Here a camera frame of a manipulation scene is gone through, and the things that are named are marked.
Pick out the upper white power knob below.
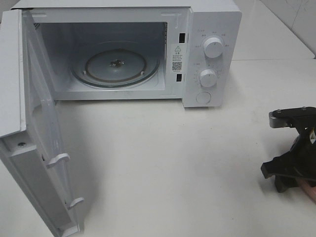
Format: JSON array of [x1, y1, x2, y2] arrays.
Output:
[[202, 36, 224, 58]]

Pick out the glass microwave turntable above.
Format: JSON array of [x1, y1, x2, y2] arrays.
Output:
[[71, 41, 162, 88]]

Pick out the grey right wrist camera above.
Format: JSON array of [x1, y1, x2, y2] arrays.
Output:
[[269, 107, 316, 129]]

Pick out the lower white timer knob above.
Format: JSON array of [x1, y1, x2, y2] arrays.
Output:
[[199, 69, 217, 87]]

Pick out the pink round plate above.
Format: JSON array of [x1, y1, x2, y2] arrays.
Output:
[[297, 179, 316, 202]]

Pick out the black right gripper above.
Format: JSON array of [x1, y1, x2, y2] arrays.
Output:
[[261, 123, 316, 193]]

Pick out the white microwave oven body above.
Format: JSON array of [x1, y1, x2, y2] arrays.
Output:
[[10, 0, 242, 108]]

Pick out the round white door button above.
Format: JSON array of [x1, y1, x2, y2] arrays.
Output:
[[196, 92, 211, 104]]

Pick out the white microwave door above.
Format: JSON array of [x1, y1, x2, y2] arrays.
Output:
[[0, 9, 83, 237]]

